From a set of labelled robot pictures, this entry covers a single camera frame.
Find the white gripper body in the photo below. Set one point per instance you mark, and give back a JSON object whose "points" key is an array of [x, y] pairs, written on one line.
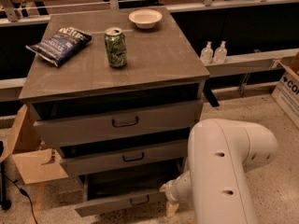
{"points": [[171, 190]]}

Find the grey bottom drawer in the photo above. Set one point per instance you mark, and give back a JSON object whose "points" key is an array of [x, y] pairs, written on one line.
{"points": [[126, 187]]}

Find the grey drawer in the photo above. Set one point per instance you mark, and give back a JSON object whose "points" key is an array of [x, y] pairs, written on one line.
{"points": [[124, 158], [126, 123], [126, 187]]}

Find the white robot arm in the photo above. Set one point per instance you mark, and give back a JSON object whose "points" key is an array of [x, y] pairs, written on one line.
{"points": [[220, 151]]}

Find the grey middle drawer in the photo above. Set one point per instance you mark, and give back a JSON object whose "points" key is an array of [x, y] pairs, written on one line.
{"points": [[124, 158]]}

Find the grey drawer cabinet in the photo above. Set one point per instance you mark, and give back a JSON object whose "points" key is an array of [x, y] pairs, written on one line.
{"points": [[162, 68]]}

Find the grey top drawer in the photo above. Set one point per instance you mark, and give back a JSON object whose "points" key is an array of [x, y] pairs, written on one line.
{"points": [[126, 123]]}

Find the brown cardboard box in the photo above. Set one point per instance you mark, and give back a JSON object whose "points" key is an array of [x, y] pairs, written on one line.
{"points": [[34, 160]]}

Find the left clear sanitizer bottle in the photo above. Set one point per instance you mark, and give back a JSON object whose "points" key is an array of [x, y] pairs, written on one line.
{"points": [[207, 54]]}

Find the clear sanitizer bottle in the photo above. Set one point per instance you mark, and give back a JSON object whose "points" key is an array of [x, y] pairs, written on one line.
{"points": [[207, 54], [220, 53]]}

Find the right clear sanitizer bottle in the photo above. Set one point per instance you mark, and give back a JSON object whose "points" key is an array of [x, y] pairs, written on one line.
{"points": [[220, 53]]}

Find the white printed cardboard box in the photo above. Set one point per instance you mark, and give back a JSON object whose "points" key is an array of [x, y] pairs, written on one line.
{"points": [[286, 92]]}

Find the green soda can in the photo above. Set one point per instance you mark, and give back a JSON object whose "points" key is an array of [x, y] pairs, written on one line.
{"points": [[115, 47]]}

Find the black stand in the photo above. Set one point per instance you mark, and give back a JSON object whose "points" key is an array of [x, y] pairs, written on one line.
{"points": [[5, 203]]}

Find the white bowl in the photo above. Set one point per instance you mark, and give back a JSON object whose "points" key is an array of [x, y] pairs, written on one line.
{"points": [[145, 18]]}

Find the blue chip bag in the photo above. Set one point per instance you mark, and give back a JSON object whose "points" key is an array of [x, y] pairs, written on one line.
{"points": [[61, 46]]}

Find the grey metal railing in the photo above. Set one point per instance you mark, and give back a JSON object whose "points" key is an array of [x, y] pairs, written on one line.
{"points": [[246, 63]]}

